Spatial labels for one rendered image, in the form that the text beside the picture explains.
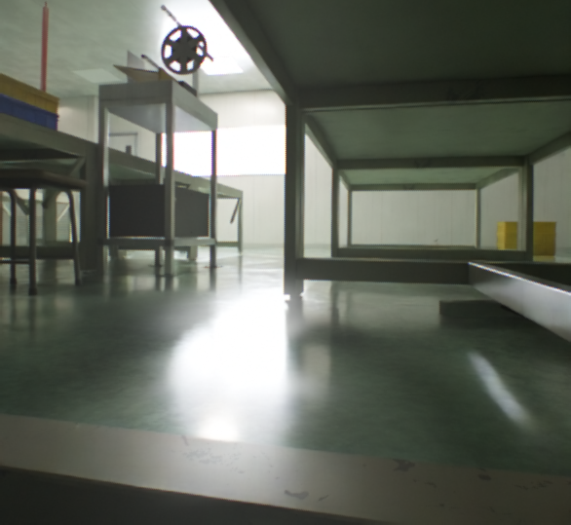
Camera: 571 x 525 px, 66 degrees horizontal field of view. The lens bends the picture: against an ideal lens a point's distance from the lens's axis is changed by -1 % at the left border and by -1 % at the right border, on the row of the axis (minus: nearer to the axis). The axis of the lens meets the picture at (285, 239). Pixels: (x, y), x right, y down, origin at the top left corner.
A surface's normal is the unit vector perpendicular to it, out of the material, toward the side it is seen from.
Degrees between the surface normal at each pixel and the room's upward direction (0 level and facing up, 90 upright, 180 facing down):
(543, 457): 0
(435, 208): 90
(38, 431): 0
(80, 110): 90
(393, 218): 90
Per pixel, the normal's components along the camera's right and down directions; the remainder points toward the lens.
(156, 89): -0.21, 0.01
